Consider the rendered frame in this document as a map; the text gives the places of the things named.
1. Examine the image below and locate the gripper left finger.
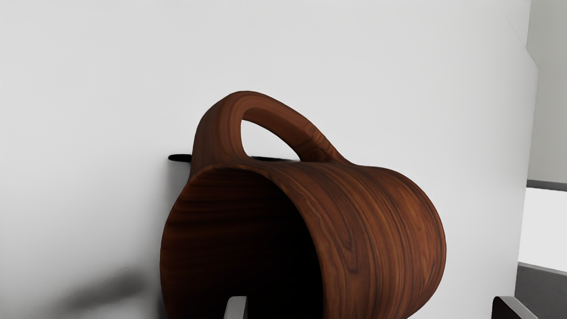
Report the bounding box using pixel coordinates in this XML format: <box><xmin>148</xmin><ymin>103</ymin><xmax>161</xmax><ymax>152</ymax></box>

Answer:
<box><xmin>224</xmin><ymin>296</ymin><xmax>248</xmax><ymax>319</ymax></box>

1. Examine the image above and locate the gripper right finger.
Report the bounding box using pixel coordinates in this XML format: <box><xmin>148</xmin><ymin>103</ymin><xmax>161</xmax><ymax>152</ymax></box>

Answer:
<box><xmin>492</xmin><ymin>296</ymin><xmax>538</xmax><ymax>319</ymax></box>

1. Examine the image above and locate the brown wooden mug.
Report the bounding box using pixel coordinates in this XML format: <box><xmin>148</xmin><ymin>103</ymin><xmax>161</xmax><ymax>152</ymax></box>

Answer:
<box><xmin>160</xmin><ymin>91</ymin><xmax>447</xmax><ymax>319</ymax></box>

